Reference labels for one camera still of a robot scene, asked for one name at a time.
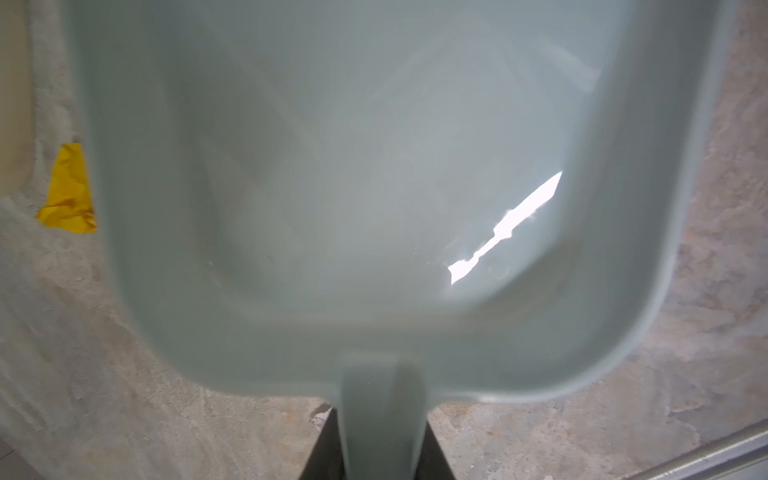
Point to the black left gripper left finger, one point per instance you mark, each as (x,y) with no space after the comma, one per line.
(326,458)

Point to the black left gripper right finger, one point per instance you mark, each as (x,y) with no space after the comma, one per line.
(433,464)

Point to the pale green dustpan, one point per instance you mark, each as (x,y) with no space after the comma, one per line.
(392,205)

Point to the yellow paper scrap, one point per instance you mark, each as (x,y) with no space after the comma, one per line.
(69,205)

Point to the cream plastic trash bin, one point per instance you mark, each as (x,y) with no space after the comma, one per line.
(17,103)

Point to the aluminium front rail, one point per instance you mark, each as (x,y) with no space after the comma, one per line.
(742,455)

